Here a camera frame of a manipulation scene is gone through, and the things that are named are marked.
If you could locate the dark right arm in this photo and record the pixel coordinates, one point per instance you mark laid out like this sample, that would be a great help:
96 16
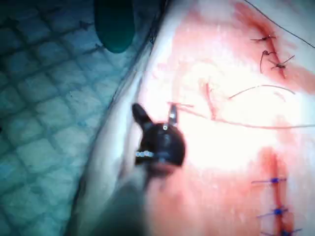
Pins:
133 211

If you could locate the black thread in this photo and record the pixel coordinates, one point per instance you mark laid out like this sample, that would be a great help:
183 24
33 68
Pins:
270 127

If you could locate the quilted cloth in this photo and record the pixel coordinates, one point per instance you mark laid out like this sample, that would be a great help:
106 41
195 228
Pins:
49 123

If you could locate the right arm needle driver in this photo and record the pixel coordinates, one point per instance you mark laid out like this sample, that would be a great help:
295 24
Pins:
162 145

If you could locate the blue stitching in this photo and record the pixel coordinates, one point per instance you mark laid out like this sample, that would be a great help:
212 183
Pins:
278 211

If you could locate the curved steel needle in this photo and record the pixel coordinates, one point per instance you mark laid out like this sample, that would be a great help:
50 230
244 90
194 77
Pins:
258 86

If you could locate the dark rounded rod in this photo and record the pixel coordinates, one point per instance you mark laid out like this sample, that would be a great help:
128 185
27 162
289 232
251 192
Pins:
115 27

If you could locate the right arm needle driver jaw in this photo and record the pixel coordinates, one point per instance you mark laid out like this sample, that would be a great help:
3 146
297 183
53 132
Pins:
141 115
173 118

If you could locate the black stitching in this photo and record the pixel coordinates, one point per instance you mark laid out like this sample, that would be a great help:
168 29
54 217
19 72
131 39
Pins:
279 65

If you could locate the tissue pad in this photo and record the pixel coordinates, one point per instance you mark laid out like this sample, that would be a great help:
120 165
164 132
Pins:
233 152

